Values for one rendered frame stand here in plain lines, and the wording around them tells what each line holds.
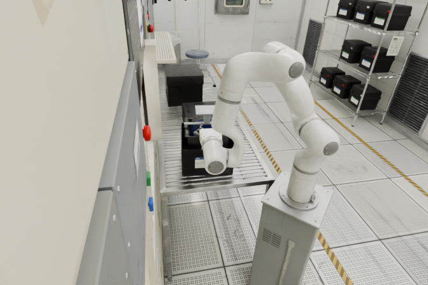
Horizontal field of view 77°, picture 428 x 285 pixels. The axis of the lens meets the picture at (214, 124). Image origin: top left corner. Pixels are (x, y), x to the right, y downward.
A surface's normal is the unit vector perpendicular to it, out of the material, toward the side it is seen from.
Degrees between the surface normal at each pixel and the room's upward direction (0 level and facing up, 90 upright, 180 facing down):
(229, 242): 0
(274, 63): 78
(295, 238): 90
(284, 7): 90
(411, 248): 0
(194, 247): 0
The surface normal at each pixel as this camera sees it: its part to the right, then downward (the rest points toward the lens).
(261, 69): -0.35, 0.44
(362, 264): 0.04, -0.87
